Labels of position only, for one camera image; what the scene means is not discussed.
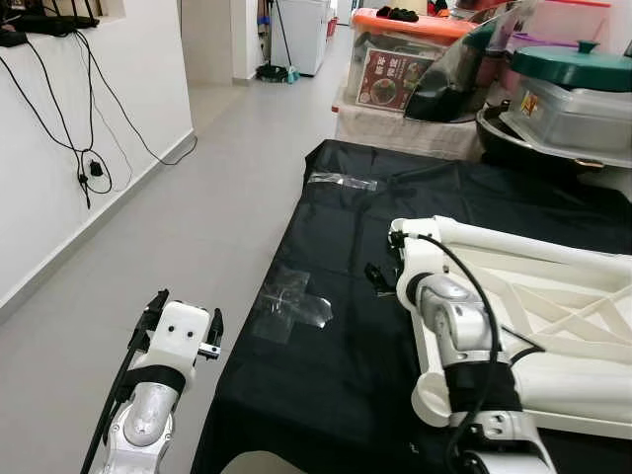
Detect white plastic table top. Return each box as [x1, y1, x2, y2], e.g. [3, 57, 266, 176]
[390, 215, 632, 440]

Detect clear tape patch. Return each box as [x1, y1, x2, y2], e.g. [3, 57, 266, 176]
[249, 265, 334, 345]

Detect clear tape strip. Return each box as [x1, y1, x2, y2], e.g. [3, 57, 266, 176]
[307, 171, 379, 193]

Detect black tablecloth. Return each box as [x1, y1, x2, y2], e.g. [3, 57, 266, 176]
[193, 138, 632, 474]

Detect beige cloth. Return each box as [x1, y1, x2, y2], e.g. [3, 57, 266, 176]
[334, 99, 487, 164]

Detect black wok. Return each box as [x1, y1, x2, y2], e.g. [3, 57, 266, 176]
[476, 104, 632, 198]

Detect glossy black bag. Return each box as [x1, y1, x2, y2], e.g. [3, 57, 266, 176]
[405, 20, 514, 124]

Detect clear box with orange lid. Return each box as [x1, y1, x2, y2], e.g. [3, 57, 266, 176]
[341, 8, 475, 115]

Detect floor mop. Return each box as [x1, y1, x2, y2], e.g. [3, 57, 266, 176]
[255, 0, 297, 85]

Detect clear plastic container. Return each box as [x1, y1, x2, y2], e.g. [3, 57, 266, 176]
[499, 84, 632, 169]

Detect white refrigerator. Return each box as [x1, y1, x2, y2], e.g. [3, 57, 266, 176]
[269, 0, 332, 78]

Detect small black object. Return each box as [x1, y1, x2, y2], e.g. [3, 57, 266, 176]
[375, 5, 424, 23]

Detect green pot lid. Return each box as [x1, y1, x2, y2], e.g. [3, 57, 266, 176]
[509, 39, 632, 95]

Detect pink storage box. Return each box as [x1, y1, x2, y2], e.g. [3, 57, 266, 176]
[513, 0, 618, 50]

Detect black electronic device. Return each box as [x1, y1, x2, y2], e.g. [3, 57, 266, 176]
[0, 8, 102, 48]

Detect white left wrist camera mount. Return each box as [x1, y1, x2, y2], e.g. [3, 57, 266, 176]
[148, 301, 214, 374]

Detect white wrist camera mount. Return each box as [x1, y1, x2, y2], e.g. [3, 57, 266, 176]
[148, 301, 214, 374]
[388, 217, 461, 317]

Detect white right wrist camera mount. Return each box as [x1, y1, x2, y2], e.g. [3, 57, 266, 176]
[388, 217, 461, 317]

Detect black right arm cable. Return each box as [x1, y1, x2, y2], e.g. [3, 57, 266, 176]
[410, 231, 546, 474]

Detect black wall cable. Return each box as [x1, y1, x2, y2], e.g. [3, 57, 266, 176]
[0, 30, 115, 210]
[74, 30, 198, 167]

